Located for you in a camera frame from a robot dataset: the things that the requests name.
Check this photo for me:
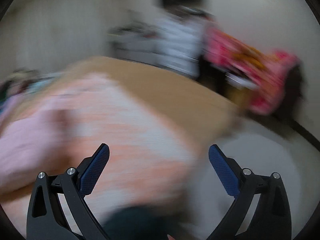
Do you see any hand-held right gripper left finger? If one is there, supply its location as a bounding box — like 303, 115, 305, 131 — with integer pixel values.
26, 144, 112, 240

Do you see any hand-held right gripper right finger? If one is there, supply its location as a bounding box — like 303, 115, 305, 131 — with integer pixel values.
204, 144, 293, 240

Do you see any pink quilted jacket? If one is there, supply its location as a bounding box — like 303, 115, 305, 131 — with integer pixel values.
0, 72, 130, 198

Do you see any orange plaid blanket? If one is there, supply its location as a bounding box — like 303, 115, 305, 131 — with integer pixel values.
5, 72, 200, 240

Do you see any person's dark trouser leg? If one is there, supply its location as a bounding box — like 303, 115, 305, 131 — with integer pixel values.
102, 205, 185, 240

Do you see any dark cloth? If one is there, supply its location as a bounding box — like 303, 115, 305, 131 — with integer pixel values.
197, 55, 227, 97

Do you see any bed with tan sheet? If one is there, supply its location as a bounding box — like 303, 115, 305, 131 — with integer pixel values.
50, 56, 240, 155

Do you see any pink cartoon blanket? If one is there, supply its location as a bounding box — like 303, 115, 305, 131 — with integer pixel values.
202, 26, 300, 117

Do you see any light blue garment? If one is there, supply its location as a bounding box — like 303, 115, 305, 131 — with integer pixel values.
25, 77, 60, 90

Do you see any grey desk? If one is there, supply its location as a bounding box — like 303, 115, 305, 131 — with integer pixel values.
107, 25, 163, 63

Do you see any white drawer cabinet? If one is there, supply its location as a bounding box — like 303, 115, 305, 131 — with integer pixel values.
152, 12, 208, 78

